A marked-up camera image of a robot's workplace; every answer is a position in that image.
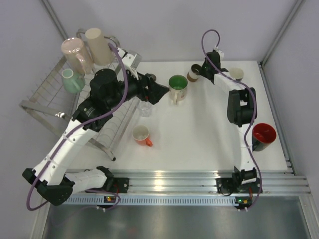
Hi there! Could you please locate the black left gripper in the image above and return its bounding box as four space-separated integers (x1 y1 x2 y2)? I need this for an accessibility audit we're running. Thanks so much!
106 66 169 109

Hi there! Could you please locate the steel cup with cork base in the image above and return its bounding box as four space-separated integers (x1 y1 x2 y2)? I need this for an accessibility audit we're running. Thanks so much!
187 64 201 82

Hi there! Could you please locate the tall beige cup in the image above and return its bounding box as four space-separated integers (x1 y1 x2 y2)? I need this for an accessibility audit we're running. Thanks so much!
85 28 114 66

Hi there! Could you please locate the teal green mug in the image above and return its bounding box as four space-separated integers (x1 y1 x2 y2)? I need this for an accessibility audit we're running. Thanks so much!
62 68 85 94

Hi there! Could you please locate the iridescent pink mug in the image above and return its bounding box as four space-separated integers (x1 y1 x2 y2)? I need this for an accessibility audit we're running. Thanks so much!
61 37 93 75

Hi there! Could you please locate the dark brown mug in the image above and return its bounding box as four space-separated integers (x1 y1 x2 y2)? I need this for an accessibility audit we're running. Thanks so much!
252 123 277 152

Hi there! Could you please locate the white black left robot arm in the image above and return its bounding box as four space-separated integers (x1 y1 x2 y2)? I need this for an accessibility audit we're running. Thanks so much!
22 69 169 206

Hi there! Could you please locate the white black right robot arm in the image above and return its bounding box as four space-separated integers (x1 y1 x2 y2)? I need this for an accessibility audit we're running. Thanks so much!
200 48 259 194

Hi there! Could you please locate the stainless steel dish rack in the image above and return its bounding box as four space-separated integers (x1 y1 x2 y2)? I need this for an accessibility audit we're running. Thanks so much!
19 57 137 161

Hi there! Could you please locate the clear glass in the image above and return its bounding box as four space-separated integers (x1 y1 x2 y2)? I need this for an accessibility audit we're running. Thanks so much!
137 101 152 117

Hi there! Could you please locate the floral mug green inside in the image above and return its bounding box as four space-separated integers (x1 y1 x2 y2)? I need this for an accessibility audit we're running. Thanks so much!
168 75 188 105

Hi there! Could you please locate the orange mug white inside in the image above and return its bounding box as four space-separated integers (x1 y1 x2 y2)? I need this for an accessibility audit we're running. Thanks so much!
132 125 153 147

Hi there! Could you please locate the dark teal cup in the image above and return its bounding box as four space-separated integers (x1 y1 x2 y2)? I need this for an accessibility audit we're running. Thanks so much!
229 67 244 82

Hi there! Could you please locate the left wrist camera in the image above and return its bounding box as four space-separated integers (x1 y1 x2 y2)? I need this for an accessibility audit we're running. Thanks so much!
116 47 142 78

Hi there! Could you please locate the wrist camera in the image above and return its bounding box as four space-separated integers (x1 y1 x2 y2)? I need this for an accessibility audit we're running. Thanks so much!
213 48 224 61
116 47 142 78

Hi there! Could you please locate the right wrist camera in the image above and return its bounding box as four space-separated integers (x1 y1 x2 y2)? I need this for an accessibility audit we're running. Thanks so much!
213 48 224 61

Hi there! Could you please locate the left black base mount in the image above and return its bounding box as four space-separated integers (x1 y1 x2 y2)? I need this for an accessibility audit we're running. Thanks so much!
85 166 129 194

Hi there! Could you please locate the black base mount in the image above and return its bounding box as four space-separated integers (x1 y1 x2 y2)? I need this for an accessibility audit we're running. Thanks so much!
216 169 249 196
85 166 129 194

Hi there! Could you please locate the aluminium mounting rail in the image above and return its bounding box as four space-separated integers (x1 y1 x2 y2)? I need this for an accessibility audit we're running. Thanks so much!
42 169 310 195

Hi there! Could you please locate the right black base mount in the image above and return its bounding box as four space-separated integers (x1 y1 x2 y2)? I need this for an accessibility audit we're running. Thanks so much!
216 169 249 196

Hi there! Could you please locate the perforated cable duct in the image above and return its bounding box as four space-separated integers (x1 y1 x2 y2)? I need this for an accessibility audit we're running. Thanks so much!
63 194 242 206

